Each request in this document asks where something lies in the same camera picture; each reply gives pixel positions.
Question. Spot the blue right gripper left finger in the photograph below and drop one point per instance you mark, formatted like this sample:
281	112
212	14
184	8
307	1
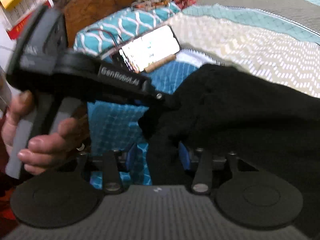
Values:
131	154

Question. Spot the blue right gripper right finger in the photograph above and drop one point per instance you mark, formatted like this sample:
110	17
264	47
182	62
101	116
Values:
184	156

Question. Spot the black pants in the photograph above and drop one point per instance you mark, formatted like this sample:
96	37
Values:
221	109

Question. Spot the person's left hand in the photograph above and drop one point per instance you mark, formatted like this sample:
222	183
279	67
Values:
44	151

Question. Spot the teal patterned pillow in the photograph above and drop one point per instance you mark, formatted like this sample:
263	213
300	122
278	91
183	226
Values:
124	25

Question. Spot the lit smartphone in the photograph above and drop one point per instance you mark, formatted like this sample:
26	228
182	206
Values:
147	49

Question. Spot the patchwork teal grey bedspread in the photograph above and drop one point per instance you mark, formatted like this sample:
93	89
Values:
277	40

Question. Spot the yellow wall calendar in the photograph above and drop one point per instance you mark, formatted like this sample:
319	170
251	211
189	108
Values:
15	14

